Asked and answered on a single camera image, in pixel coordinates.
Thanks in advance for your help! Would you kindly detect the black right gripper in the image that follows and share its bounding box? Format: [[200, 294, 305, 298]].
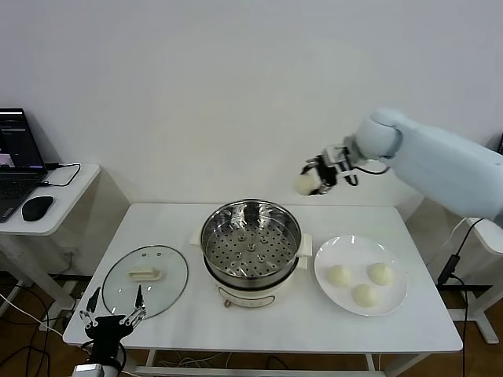
[[301, 154, 343, 196]]

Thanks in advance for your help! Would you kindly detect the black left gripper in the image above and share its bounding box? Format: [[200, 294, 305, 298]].
[[79, 284, 148, 355]]

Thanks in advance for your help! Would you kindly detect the white steamed baozi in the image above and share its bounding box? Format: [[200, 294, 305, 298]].
[[367, 262, 395, 287], [327, 264, 353, 287], [295, 172, 321, 196], [351, 283, 382, 308]]

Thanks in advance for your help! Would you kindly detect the glass lid with white handle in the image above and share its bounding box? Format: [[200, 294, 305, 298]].
[[101, 245, 189, 319]]

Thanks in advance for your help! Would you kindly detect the stainless steel steamer basket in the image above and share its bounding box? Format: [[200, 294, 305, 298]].
[[191, 199, 314, 282]]

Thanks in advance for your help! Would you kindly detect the white round plate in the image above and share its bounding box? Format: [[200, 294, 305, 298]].
[[314, 234, 409, 317]]

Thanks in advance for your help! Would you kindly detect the white side table with mouse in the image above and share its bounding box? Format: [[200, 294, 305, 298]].
[[0, 163, 101, 311]]

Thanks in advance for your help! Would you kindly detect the black computer mouse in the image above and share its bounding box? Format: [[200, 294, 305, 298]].
[[21, 195, 54, 221]]

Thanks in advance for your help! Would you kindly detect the cream electric cooker base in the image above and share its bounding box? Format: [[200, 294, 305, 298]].
[[203, 254, 311, 310]]

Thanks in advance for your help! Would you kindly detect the black laptop with mouse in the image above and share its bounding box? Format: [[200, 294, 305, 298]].
[[0, 108, 49, 224]]

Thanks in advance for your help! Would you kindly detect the white side table with label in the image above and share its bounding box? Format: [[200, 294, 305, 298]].
[[467, 218, 503, 345]]

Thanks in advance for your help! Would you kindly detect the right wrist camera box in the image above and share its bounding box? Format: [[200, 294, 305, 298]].
[[324, 145, 354, 176]]

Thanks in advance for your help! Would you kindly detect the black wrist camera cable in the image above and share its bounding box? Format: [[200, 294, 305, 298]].
[[344, 163, 391, 186]]

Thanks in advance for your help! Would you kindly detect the white floor cable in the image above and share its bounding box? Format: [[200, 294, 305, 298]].
[[0, 292, 66, 339]]

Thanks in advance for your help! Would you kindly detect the black floor cable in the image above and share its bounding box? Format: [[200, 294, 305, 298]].
[[0, 280, 78, 377]]

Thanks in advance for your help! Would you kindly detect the black laptop charger cable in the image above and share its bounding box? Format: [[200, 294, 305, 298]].
[[37, 162, 82, 188]]

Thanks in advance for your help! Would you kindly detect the black power adapter cable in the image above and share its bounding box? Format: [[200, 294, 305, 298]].
[[436, 217, 486, 377]]

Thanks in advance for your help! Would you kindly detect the white table frame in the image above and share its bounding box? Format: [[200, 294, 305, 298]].
[[133, 348, 398, 377]]

